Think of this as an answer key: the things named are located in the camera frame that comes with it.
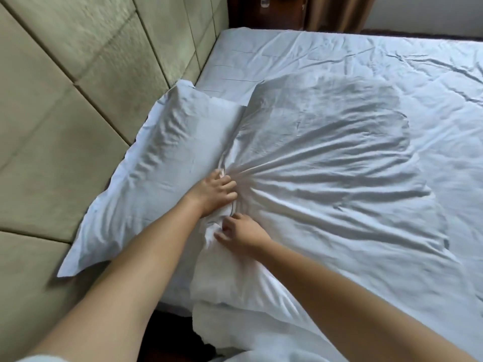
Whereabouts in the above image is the white shirt sleeve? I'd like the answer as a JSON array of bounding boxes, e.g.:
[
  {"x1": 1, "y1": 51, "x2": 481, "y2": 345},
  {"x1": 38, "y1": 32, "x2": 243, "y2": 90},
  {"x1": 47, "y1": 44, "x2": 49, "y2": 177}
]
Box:
[{"x1": 15, "y1": 354, "x2": 63, "y2": 362}]

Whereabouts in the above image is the white bed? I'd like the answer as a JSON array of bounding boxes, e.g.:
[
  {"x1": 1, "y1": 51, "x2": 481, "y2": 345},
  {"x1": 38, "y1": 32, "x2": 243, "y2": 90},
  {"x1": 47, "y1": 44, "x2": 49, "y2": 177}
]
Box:
[{"x1": 156, "y1": 28, "x2": 483, "y2": 362}]

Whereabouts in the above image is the white duvet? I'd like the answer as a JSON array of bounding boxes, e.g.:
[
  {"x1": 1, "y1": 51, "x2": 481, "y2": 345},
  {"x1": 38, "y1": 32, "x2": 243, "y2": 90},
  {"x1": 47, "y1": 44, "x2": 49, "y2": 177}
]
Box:
[{"x1": 190, "y1": 73, "x2": 483, "y2": 362}]

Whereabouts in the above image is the person's right hand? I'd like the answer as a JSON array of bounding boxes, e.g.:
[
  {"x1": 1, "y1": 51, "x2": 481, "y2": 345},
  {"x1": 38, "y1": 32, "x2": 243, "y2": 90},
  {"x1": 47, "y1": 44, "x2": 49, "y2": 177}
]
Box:
[{"x1": 214, "y1": 213, "x2": 274, "y2": 257}]

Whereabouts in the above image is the beige padded headboard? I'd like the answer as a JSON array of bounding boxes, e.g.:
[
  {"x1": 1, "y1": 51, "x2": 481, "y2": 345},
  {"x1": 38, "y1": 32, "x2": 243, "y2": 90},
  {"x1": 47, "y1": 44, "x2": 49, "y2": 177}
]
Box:
[{"x1": 0, "y1": 0, "x2": 231, "y2": 362}]

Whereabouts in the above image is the person's right forearm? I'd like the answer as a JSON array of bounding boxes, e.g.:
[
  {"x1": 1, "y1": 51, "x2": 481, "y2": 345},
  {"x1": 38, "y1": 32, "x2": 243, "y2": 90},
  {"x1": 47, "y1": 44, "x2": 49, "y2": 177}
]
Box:
[{"x1": 258, "y1": 239, "x2": 478, "y2": 362}]

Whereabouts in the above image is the person's left hand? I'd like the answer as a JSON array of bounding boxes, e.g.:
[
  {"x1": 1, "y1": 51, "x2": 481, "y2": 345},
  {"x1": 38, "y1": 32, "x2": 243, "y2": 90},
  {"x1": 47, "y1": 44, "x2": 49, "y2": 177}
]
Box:
[{"x1": 188, "y1": 169, "x2": 239, "y2": 219}]

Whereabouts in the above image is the beige curtain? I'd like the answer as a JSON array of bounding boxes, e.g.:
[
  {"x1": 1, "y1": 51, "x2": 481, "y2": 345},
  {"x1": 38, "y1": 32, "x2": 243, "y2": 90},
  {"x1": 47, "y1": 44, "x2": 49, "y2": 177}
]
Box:
[{"x1": 303, "y1": 0, "x2": 378, "y2": 33}]

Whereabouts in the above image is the person's left forearm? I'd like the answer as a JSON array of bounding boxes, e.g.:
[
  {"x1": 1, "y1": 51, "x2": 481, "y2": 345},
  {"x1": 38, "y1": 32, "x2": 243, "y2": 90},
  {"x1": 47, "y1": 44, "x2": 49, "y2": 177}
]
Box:
[{"x1": 26, "y1": 196, "x2": 206, "y2": 362}]

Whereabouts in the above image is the wooden nightstand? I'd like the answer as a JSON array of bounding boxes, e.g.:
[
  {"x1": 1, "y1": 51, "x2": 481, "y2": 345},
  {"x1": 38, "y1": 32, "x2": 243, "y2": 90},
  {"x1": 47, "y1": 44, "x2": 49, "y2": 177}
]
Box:
[{"x1": 228, "y1": 0, "x2": 308, "y2": 31}]

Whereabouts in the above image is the white pillow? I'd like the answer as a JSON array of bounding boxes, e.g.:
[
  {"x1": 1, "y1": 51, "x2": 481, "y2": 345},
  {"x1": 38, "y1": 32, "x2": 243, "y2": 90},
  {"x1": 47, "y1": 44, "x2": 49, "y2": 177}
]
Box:
[{"x1": 56, "y1": 79, "x2": 250, "y2": 317}]

